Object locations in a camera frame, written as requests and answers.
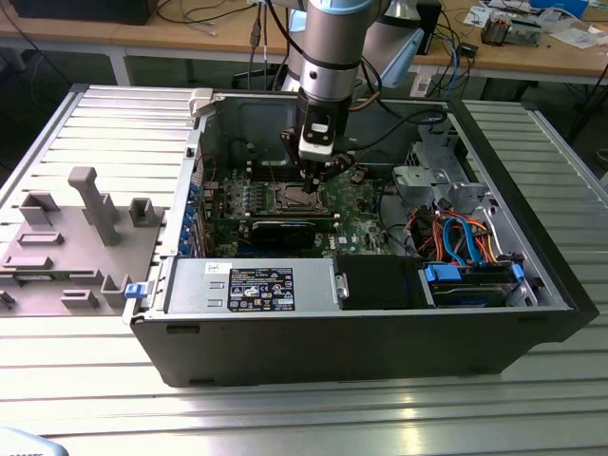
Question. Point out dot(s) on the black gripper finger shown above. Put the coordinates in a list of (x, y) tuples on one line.
[(292, 147), (339, 166)]

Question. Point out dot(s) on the thin metal locking lever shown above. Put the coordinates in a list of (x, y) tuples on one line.
[(273, 172)]

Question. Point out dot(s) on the square silver CPU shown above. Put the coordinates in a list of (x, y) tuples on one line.
[(297, 199)]

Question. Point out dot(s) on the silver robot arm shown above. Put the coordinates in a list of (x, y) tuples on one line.
[(332, 57)]

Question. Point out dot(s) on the green motherboard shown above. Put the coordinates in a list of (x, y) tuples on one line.
[(356, 223)]

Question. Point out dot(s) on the black RAM stick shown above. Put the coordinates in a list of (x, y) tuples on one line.
[(325, 224)]

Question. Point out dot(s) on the silver metal drive cage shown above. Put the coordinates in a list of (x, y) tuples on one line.
[(418, 180)]

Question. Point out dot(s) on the white power strip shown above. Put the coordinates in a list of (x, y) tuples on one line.
[(423, 88)]

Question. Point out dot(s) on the black graphics card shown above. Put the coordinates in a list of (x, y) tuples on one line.
[(280, 235)]

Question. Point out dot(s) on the beige case latch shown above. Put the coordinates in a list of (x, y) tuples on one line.
[(199, 102)]

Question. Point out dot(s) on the black plastic fan shroud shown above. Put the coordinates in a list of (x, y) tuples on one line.
[(375, 285)]

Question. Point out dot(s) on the tall black box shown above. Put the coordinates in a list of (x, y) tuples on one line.
[(433, 21)]

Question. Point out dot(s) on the small black box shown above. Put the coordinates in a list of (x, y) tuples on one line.
[(468, 50)]

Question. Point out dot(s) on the long wooden desk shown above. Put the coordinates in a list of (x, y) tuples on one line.
[(190, 35)]

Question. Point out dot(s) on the printed white paper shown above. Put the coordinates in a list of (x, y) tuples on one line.
[(476, 16)]

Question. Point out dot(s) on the grey power supply unit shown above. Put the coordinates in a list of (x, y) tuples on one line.
[(190, 285)]

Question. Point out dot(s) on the copper finned heat sink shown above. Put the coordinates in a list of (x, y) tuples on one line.
[(494, 31)]

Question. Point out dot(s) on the black open PC case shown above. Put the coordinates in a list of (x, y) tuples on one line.
[(332, 347)]

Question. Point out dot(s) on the hard disk in blue carrier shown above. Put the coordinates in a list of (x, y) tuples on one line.
[(475, 295)]

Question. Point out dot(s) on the grey metal drive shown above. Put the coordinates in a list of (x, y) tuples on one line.
[(525, 33)]

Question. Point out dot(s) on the blue case latch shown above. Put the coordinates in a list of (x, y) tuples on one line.
[(135, 291)]

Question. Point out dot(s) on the grey plastic parts rack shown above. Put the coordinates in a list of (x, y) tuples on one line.
[(71, 228)]

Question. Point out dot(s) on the white paper sheet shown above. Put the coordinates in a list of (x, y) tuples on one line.
[(577, 38)]

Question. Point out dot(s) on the blue cardboard box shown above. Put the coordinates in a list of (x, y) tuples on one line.
[(565, 5)]

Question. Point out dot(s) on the wide black box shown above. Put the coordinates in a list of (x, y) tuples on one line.
[(71, 12)]

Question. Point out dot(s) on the white rounded device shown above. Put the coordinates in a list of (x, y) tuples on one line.
[(24, 444)]

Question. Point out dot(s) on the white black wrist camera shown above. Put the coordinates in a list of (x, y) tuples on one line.
[(316, 142)]

